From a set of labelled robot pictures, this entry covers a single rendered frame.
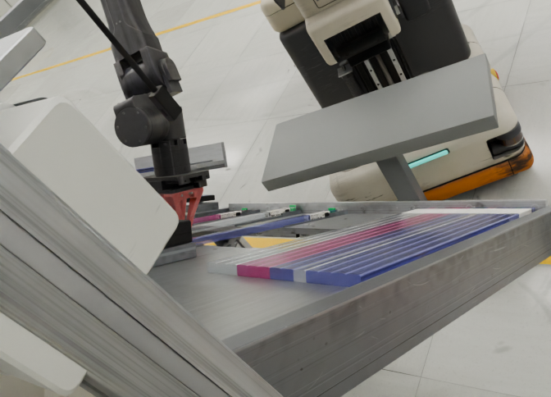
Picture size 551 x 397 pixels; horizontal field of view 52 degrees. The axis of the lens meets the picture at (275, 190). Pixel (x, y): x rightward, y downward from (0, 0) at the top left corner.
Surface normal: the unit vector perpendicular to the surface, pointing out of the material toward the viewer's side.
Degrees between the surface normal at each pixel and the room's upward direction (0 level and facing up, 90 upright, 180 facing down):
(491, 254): 90
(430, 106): 0
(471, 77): 0
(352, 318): 90
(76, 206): 90
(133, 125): 54
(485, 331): 0
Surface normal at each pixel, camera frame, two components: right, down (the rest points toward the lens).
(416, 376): -0.50, -0.65
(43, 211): 0.77, -0.02
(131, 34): -0.35, 0.04
